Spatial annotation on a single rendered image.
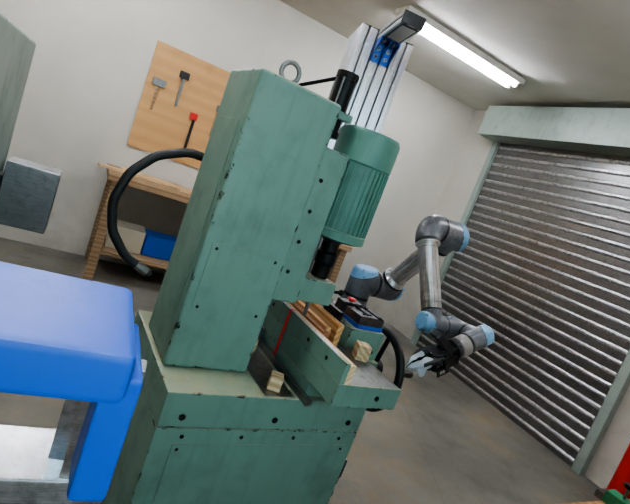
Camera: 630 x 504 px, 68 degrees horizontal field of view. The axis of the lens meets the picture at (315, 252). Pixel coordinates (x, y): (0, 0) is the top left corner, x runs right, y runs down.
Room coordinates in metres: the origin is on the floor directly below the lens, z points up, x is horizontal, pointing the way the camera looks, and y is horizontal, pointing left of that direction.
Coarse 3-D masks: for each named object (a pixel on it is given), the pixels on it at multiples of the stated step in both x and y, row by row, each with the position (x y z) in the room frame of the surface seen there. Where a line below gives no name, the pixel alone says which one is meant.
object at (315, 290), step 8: (304, 280) 1.29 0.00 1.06; (312, 280) 1.30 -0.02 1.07; (320, 280) 1.32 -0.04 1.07; (328, 280) 1.36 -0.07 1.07; (304, 288) 1.29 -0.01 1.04; (312, 288) 1.31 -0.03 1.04; (320, 288) 1.32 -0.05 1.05; (328, 288) 1.33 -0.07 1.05; (304, 296) 1.30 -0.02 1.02; (312, 296) 1.31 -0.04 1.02; (320, 296) 1.32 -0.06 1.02; (328, 296) 1.34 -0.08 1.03; (320, 304) 1.33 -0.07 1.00; (328, 304) 1.34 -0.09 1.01
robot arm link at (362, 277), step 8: (360, 264) 2.12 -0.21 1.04; (352, 272) 2.07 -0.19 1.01; (360, 272) 2.03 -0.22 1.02; (368, 272) 2.03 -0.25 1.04; (376, 272) 2.05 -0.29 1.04; (352, 280) 2.05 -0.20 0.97; (360, 280) 2.03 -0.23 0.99; (368, 280) 2.03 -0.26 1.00; (376, 280) 2.06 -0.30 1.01; (352, 288) 2.04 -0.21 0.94; (360, 288) 2.03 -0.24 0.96; (368, 288) 2.04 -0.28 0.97; (376, 288) 2.06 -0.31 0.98; (360, 296) 2.03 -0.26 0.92; (368, 296) 2.06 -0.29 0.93
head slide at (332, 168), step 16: (336, 160) 1.23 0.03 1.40; (320, 176) 1.21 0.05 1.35; (336, 176) 1.23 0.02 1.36; (320, 192) 1.22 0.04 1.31; (336, 192) 1.24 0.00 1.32; (320, 208) 1.23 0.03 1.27; (304, 224) 1.21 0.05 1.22; (320, 224) 1.24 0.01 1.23; (304, 240) 1.22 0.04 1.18; (288, 256) 1.21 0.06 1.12; (304, 256) 1.23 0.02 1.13; (288, 272) 1.21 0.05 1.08; (304, 272) 1.24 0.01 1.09; (288, 288) 1.22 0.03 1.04
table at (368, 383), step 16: (272, 320) 1.40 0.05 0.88; (272, 336) 1.37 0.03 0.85; (288, 336) 1.30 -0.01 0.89; (288, 352) 1.27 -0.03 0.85; (304, 352) 1.21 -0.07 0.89; (304, 368) 1.19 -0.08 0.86; (320, 368) 1.14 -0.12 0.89; (368, 368) 1.25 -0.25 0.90; (320, 384) 1.12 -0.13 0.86; (336, 384) 1.07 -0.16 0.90; (352, 384) 1.10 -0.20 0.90; (368, 384) 1.13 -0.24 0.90; (384, 384) 1.17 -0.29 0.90; (336, 400) 1.07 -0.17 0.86; (352, 400) 1.10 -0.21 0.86; (368, 400) 1.13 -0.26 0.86; (384, 400) 1.15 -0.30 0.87
